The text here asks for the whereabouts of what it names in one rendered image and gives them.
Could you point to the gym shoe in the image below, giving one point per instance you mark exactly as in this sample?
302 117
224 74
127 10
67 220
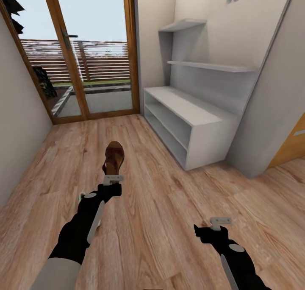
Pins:
81 195

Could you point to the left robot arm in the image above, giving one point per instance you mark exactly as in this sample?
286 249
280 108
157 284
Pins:
61 270

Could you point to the sandal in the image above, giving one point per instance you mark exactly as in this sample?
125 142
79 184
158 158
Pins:
114 158

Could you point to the door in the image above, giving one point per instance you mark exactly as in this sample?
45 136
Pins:
293 147
80 54

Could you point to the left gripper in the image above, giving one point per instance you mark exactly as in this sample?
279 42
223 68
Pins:
113 190

